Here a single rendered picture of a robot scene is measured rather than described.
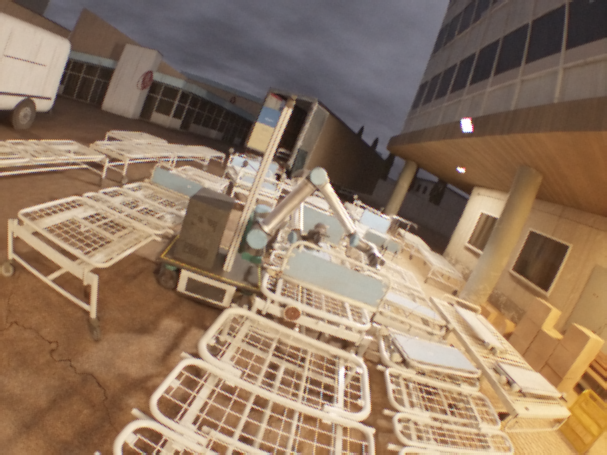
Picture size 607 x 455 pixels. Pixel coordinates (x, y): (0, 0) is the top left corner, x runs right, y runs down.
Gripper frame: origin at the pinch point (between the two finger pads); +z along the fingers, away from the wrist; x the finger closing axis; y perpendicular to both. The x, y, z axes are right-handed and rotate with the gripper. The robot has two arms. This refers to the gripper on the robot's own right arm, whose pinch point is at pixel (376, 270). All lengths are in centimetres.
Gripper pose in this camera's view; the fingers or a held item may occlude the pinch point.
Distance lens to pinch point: 194.0
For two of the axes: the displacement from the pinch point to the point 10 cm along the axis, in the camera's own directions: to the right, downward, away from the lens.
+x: 3.7, -8.4, -3.8
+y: -9.2, -3.7, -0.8
